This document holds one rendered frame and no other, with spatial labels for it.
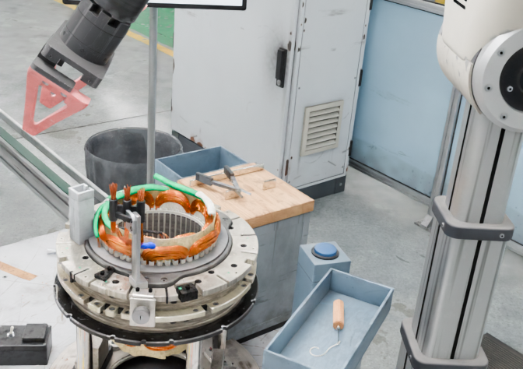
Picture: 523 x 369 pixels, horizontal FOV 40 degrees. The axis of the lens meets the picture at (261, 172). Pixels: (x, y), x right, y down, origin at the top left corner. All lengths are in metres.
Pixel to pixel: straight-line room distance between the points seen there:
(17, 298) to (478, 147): 0.99
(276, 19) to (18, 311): 2.18
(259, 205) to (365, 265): 1.97
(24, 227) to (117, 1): 2.77
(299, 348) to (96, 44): 0.54
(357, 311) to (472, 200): 0.25
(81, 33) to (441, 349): 0.81
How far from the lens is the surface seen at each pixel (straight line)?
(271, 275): 1.43
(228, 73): 3.74
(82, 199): 1.13
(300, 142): 3.55
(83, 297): 1.11
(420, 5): 3.57
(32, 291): 1.63
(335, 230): 3.55
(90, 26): 0.77
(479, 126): 1.11
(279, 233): 1.39
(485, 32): 1.01
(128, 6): 0.77
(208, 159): 1.61
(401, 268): 3.33
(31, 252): 1.77
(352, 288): 1.20
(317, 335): 1.11
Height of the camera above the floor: 1.69
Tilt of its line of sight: 25 degrees down
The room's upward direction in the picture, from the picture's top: 5 degrees clockwise
